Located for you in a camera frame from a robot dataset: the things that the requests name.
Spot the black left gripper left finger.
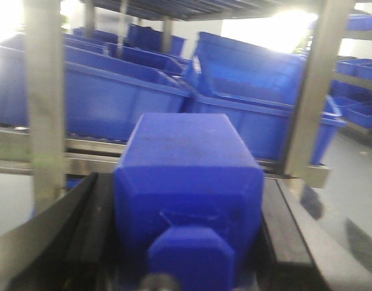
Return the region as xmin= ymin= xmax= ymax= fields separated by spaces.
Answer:
xmin=0 ymin=173 xmax=114 ymax=290

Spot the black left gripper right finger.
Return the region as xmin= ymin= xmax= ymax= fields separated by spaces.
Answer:
xmin=258 ymin=178 xmax=372 ymax=290

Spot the blue bottle part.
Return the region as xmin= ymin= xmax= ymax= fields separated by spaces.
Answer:
xmin=113 ymin=113 xmax=264 ymax=290

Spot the stainless steel shelf rack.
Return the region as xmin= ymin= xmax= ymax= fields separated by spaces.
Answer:
xmin=0 ymin=1 xmax=356 ymax=212

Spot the right side steel shelf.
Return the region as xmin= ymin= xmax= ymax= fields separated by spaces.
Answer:
xmin=332 ymin=13 xmax=372 ymax=144

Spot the blue bin front right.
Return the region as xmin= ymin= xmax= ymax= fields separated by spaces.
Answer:
xmin=184 ymin=93 xmax=346 ymax=165

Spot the blue bin front left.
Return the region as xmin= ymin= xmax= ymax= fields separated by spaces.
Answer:
xmin=0 ymin=38 xmax=189 ymax=141

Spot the tilted blue bin stacked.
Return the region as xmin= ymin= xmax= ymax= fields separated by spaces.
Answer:
xmin=183 ymin=32 xmax=306 ymax=108

